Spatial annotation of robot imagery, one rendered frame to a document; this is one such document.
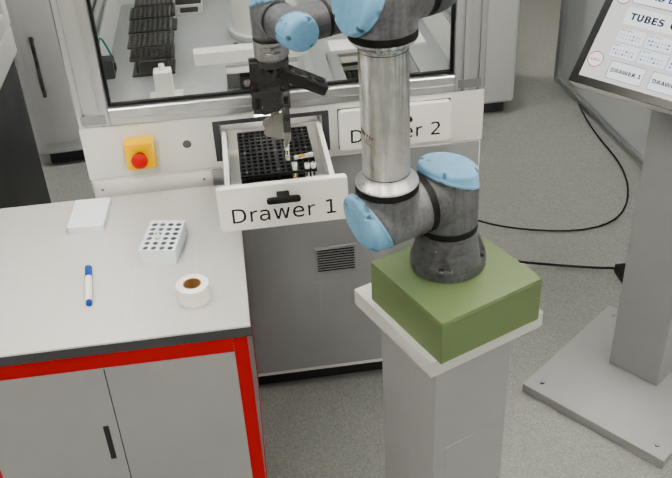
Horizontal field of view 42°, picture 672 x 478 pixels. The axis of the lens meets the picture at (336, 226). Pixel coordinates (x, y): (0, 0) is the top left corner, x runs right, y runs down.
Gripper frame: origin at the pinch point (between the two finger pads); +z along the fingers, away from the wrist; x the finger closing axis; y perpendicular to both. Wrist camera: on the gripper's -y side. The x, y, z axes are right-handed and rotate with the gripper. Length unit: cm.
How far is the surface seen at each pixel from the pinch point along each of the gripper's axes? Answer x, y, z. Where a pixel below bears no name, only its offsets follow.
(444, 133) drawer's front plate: -21.2, -41.5, 13.8
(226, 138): -20.2, 14.3, 8.4
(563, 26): -218, -151, 67
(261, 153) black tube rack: -9.5, 6.2, 7.8
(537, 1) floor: -337, -180, 97
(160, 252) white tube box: 11.9, 31.2, 18.6
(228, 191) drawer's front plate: 10.7, 14.5, 5.5
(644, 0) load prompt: -21, -91, -17
